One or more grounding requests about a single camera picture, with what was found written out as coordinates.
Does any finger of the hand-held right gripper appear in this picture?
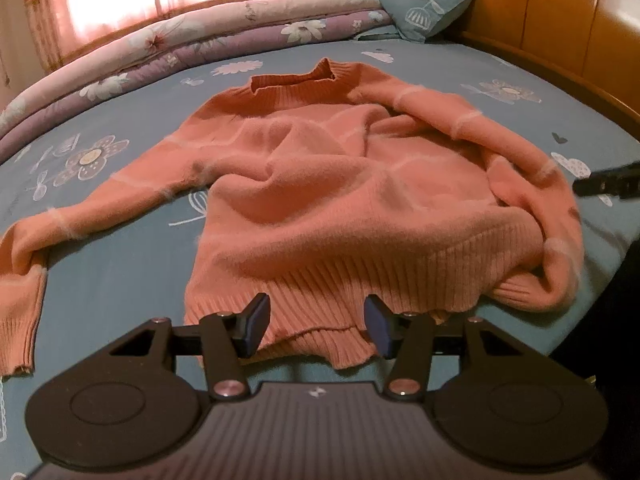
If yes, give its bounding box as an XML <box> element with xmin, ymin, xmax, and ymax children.
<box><xmin>572</xmin><ymin>160</ymin><xmax>640</xmax><ymax>202</ymax></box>

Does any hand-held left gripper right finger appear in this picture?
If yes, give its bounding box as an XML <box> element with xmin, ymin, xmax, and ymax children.
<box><xmin>364</xmin><ymin>294</ymin><xmax>526</xmax><ymax>402</ymax></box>

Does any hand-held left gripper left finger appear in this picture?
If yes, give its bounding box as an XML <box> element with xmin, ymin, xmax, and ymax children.
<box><xmin>107</xmin><ymin>292</ymin><xmax>272</xmax><ymax>401</ymax></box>

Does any orange striped knit sweater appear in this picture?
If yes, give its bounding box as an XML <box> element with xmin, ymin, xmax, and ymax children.
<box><xmin>0</xmin><ymin>57</ymin><xmax>586</xmax><ymax>376</ymax></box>

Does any blue floral bed sheet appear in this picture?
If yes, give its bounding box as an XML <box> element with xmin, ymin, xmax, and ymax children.
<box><xmin>0</xmin><ymin>35</ymin><xmax>640</xmax><ymax>480</ymax></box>

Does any wooden bed headboard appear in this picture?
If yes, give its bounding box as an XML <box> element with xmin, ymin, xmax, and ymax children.
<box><xmin>367</xmin><ymin>0</ymin><xmax>640</xmax><ymax>146</ymax></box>

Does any folded floral quilt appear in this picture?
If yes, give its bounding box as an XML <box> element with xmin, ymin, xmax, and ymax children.
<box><xmin>0</xmin><ymin>0</ymin><xmax>398</xmax><ymax>158</ymax></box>

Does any pink window curtain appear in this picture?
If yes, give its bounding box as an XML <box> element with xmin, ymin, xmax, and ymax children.
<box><xmin>20</xmin><ymin>0</ymin><xmax>301</xmax><ymax>73</ymax></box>

